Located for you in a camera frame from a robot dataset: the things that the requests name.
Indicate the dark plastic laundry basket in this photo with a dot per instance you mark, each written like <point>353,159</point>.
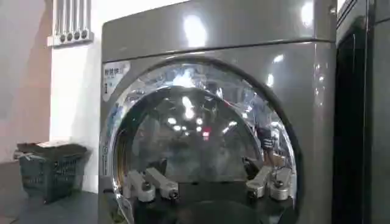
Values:
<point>50,176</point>

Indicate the grey dryer with sticker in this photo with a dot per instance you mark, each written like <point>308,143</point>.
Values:
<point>231,24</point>

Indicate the dark cloth in basket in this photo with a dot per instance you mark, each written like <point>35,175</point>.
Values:
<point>58,149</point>

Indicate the white label sticker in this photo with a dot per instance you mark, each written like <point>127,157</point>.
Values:
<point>112,76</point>

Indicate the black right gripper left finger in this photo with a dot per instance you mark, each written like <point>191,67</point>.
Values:
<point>158,182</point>

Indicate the round glass dryer door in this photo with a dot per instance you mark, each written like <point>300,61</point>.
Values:
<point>198,143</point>

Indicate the white wall pipe fixture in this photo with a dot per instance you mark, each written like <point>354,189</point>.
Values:
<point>71,35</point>

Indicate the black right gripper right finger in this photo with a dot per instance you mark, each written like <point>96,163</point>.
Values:
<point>260,182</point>

